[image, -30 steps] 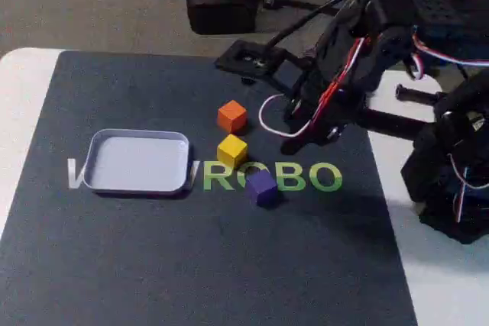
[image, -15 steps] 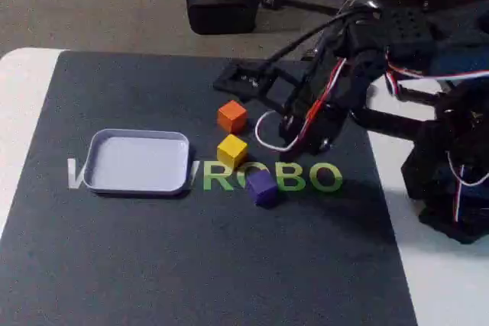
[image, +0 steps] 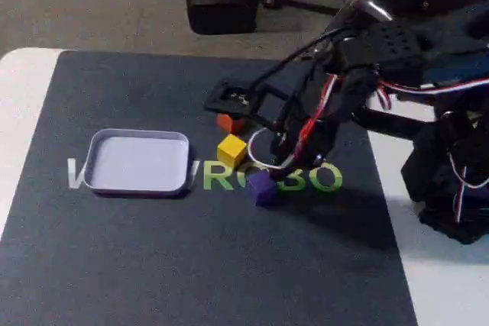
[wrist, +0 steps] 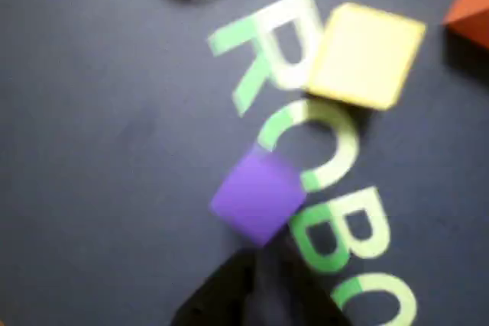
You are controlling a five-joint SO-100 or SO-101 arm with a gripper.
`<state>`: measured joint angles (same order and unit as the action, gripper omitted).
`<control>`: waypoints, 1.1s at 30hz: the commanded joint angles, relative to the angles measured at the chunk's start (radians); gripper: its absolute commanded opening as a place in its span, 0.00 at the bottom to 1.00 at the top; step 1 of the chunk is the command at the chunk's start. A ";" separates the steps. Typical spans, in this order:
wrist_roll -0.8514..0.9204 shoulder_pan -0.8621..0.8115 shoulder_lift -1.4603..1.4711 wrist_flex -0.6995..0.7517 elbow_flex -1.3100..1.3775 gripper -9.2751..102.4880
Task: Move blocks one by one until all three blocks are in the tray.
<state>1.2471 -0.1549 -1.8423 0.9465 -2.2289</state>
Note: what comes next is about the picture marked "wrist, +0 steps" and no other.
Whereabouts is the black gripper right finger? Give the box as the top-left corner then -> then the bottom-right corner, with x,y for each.
266,237 -> 353,326

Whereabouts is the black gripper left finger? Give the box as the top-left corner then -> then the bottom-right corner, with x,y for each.
169,250 -> 267,326

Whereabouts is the purple cube block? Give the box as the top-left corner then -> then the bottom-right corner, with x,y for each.
209,150 -> 309,249

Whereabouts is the yellow cube block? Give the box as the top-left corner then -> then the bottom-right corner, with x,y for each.
303,2 -> 427,111

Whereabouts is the orange cube block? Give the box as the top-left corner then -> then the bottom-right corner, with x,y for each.
442,0 -> 489,51

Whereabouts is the black mat with ROBO print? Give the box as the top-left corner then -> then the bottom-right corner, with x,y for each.
0,0 -> 489,326

